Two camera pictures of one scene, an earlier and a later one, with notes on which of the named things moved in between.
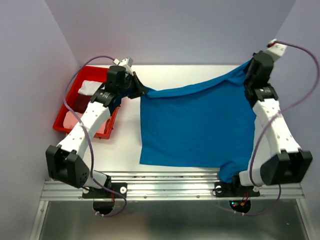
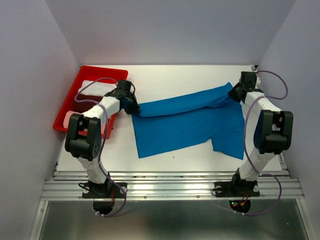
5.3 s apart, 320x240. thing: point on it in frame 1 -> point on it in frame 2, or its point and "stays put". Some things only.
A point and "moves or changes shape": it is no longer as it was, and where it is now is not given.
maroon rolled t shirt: x=81 y=102 stays put
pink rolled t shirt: x=70 y=120 stays put
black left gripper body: x=131 y=88 -> x=132 y=106
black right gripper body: x=247 y=80 -> x=233 y=92
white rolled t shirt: x=88 y=87 stays put
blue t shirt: x=208 y=124 moves or changes shape
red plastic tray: x=97 y=74 stays put
